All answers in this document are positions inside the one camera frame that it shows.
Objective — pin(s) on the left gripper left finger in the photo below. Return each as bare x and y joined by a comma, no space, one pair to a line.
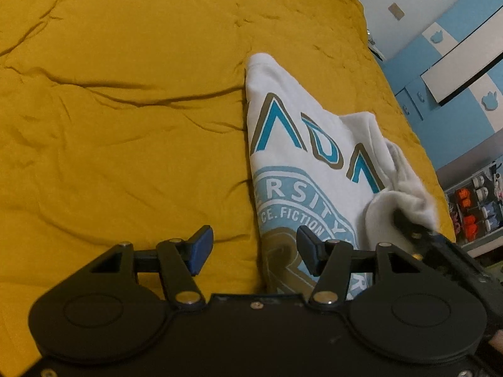
176,262

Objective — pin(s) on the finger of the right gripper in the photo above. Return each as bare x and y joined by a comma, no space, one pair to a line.
407,228

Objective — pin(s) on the wall switch plate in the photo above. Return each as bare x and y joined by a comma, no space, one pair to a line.
396,11

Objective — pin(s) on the mustard yellow quilt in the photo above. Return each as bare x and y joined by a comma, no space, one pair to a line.
125,121

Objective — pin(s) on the blue white wardrobe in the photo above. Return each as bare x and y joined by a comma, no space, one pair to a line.
448,80

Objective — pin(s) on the white sweatshirt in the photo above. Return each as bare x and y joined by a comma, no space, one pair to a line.
337,175

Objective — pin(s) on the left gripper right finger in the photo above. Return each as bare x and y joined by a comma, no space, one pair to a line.
334,262

